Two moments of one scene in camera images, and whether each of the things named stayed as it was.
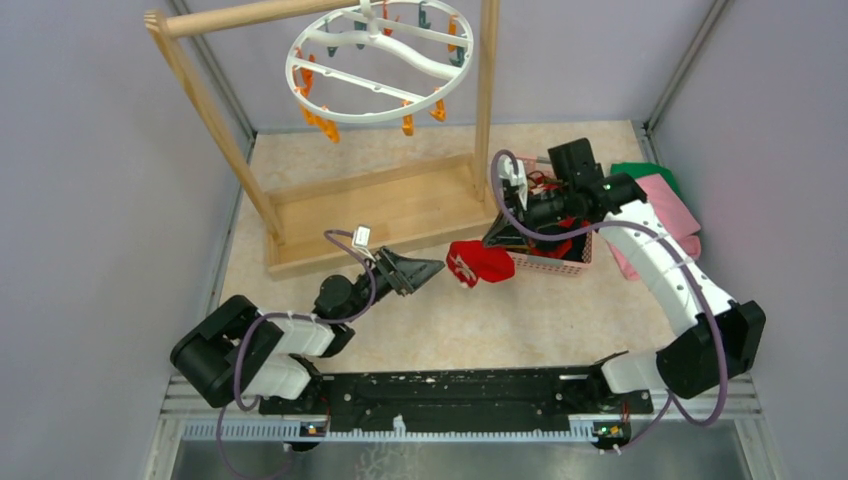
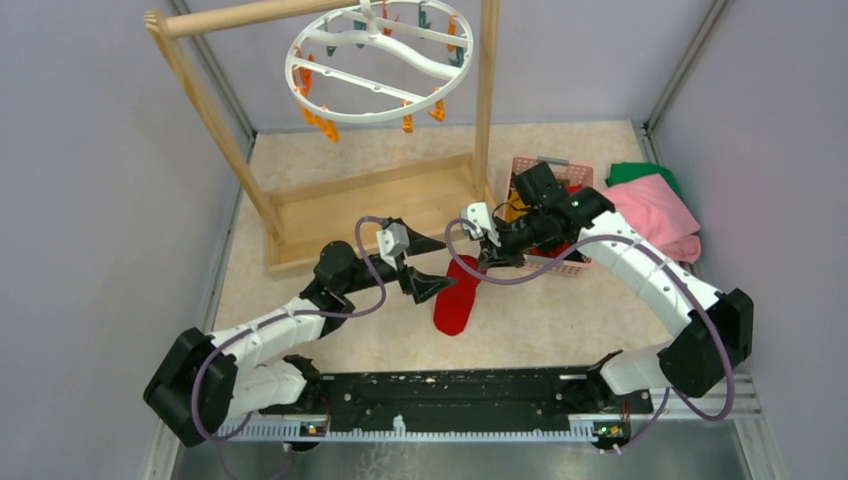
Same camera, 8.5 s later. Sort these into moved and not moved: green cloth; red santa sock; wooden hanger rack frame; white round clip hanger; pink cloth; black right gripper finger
Moved: red santa sock; black right gripper finger
Not moved: white round clip hanger; pink cloth; wooden hanger rack frame; green cloth
